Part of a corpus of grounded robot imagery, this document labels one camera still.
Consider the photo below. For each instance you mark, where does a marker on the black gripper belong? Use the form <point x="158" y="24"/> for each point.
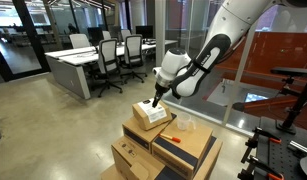
<point x="160" y="91"/>

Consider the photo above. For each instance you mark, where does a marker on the orange capped marker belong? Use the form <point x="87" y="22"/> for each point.
<point x="170" y="138"/>

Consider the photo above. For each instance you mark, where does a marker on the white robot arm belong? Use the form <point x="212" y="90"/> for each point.
<point x="183" y="75"/>

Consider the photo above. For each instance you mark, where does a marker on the clear plastic measuring jug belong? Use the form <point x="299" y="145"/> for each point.
<point x="184" y="121"/>

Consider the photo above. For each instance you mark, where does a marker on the cardboard box under jug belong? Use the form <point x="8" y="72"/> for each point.
<point x="186" y="156"/>

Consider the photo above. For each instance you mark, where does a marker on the small cardboard box with label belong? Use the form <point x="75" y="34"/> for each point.
<point x="148" y="116"/>

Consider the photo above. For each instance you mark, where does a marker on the cardboard box under small box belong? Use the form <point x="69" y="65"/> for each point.
<point x="143" y="138"/>

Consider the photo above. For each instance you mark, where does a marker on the grey mesh office chair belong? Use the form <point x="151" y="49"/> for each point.
<point x="107" y="66"/>

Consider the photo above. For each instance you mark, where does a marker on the black computer monitor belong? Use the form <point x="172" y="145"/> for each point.
<point x="145" y="31"/>

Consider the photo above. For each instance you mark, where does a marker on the large bottom cardboard box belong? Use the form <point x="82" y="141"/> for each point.
<point x="131" y="162"/>

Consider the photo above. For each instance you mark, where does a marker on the white office desk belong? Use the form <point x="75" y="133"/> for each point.
<point x="68" y="71"/>

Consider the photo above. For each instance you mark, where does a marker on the black orange clamp near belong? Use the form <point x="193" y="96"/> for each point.
<point x="254" y="162"/>

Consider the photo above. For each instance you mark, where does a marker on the black perforated mounting table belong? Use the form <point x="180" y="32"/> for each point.
<point x="281" y="157"/>

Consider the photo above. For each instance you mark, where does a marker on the black camera stand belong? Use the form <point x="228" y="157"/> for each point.
<point x="291" y="73"/>

